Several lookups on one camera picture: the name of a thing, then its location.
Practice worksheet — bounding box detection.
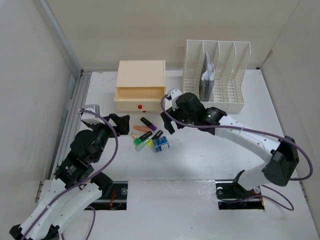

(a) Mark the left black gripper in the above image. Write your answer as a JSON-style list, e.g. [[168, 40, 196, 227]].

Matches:
[[88, 113, 130, 162]]

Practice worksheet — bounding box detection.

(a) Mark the blue labelled jar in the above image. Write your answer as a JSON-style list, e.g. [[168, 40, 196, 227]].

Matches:
[[152, 136, 170, 153]]

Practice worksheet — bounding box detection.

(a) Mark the grey black booklet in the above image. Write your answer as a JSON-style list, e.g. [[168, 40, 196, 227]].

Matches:
[[199, 51, 216, 102]]

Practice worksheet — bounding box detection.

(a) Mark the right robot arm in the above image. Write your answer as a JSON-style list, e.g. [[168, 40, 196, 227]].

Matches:
[[160, 89, 300, 199]]

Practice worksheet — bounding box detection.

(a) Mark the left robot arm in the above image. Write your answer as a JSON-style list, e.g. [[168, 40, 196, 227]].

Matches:
[[9, 108, 130, 240]]

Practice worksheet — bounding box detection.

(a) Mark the purple cap black marker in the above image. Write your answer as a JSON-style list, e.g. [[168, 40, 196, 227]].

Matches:
[[140, 117, 157, 131]]

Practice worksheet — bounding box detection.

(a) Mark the green cap black marker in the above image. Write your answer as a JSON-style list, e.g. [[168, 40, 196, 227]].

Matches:
[[134, 131, 153, 145]]

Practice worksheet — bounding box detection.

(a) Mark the orange translucent tube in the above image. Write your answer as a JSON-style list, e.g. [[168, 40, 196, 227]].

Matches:
[[133, 125, 149, 133]]

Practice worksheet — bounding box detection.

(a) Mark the yellow cap black marker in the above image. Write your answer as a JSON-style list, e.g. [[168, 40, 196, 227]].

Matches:
[[147, 130, 163, 147]]

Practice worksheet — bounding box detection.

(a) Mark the clear green tube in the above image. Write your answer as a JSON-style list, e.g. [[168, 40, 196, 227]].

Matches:
[[135, 138, 149, 151]]

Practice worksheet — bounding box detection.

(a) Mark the cream wooden drawer cabinet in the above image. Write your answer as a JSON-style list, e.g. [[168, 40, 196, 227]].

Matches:
[[115, 59, 167, 113]]

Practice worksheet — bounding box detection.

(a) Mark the white plastic file organizer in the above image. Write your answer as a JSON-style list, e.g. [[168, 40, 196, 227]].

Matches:
[[182, 39, 251, 114]]

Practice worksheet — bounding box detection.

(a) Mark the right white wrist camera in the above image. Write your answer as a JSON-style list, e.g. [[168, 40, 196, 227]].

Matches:
[[166, 88, 183, 101]]

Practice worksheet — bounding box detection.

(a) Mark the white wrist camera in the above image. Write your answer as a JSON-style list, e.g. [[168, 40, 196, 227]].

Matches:
[[166, 88, 183, 101], [78, 104, 104, 125]]

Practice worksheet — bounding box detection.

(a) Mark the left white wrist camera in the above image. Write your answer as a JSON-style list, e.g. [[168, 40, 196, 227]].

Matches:
[[78, 104, 104, 125]]

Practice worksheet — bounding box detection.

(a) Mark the aluminium frame rail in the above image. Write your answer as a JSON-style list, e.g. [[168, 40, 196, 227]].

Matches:
[[34, 0, 91, 173]]

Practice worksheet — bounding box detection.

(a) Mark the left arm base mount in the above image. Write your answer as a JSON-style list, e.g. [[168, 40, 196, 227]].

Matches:
[[89, 181, 129, 211]]

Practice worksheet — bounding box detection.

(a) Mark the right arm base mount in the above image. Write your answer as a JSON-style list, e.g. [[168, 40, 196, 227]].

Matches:
[[215, 179, 265, 210]]

